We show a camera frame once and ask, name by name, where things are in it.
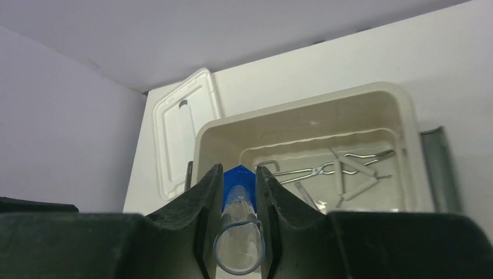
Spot graduated cylinder blue base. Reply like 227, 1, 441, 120
213, 165, 266, 276

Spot clay pipe triangle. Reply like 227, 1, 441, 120
333, 149, 395, 209

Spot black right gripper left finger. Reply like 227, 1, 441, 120
1, 164, 223, 278

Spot metal tweezers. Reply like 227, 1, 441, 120
295, 181, 319, 211

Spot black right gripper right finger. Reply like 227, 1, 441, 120
256, 167, 492, 278

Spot white plastic tub lid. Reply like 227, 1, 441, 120
152, 68, 223, 201

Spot beige plastic tub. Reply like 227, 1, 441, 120
184, 81, 463, 214

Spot metal crucible tongs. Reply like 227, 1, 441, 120
255, 149, 396, 185

